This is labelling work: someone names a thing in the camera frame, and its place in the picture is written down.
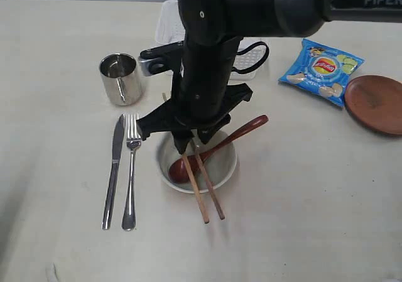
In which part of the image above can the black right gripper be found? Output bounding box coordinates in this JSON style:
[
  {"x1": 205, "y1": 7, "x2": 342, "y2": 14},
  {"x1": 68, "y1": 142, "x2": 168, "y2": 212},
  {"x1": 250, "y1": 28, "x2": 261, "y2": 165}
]
[{"x1": 137, "y1": 36, "x2": 253, "y2": 155}]

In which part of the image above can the brown wooden chopstick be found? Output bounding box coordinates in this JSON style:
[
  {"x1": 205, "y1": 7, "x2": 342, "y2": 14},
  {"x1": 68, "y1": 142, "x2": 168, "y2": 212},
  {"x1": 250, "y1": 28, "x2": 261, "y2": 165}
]
[
  {"x1": 190, "y1": 140, "x2": 225, "y2": 220},
  {"x1": 161, "y1": 92, "x2": 210, "y2": 225}
]

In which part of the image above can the brown wooden spoon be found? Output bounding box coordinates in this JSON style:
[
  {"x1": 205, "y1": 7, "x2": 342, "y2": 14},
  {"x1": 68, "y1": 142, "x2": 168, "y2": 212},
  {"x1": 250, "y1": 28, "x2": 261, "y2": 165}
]
[{"x1": 168, "y1": 115, "x2": 269, "y2": 183}]

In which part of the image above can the white speckled ceramic bowl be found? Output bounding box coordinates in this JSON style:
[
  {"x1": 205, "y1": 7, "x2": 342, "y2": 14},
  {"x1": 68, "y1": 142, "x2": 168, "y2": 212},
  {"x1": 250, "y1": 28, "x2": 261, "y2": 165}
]
[{"x1": 156, "y1": 131, "x2": 237, "y2": 194}]

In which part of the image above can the silver metal fork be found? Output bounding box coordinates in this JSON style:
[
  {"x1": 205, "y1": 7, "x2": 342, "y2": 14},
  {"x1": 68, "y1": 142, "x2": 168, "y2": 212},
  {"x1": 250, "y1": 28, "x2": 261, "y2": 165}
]
[{"x1": 122, "y1": 114, "x2": 142, "y2": 231}]

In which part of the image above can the silver metal table knife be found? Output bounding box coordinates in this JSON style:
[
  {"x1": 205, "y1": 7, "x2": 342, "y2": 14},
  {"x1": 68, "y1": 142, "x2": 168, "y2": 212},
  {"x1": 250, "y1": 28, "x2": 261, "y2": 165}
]
[{"x1": 102, "y1": 114, "x2": 126, "y2": 230}]

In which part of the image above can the silver foil packet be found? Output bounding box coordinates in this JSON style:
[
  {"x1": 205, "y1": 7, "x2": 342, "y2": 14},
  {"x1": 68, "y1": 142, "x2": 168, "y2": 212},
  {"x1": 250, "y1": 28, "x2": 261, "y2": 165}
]
[{"x1": 99, "y1": 53, "x2": 143, "y2": 106}]

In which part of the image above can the white plastic lattice basket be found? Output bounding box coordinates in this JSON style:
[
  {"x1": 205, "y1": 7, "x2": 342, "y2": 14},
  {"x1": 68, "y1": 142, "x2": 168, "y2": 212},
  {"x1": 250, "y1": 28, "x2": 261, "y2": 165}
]
[{"x1": 155, "y1": 0, "x2": 265, "y2": 80}]

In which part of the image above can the blue potato chips bag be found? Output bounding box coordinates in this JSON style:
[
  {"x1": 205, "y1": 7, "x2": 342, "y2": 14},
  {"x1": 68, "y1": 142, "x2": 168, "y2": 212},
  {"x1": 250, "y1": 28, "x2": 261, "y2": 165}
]
[{"x1": 279, "y1": 38, "x2": 364, "y2": 107}]

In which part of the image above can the dark brown round plate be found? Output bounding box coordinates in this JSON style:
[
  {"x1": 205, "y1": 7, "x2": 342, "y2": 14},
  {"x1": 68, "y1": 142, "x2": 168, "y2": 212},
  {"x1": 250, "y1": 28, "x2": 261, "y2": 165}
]
[{"x1": 344, "y1": 75, "x2": 401, "y2": 136}]

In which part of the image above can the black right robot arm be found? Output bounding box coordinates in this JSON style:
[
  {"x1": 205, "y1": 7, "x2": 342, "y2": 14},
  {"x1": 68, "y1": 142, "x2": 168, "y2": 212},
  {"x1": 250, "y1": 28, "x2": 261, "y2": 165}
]
[{"x1": 137, "y1": 0, "x2": 401, "y2": 153}]

